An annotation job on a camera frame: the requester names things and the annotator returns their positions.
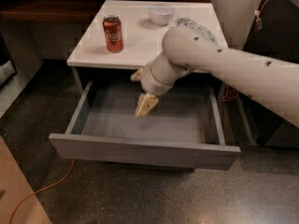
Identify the red coke can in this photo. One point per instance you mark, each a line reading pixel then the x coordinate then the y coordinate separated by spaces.
pixel 113 33

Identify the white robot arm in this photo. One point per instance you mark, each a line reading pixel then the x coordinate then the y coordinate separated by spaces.
pixel 271 83

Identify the grey top drawer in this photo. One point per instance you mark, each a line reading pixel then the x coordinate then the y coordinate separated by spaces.
pixel 183 131

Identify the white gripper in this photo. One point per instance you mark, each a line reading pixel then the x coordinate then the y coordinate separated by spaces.
pixel 150 83

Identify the grey cabinet with white top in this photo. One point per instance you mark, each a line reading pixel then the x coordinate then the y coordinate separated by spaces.
pixel 91 61

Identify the dark wooden shelf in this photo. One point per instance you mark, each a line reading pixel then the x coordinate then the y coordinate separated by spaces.
pixel 63 11

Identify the white bowl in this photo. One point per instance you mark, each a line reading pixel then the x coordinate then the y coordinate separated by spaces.
pixel 161 14

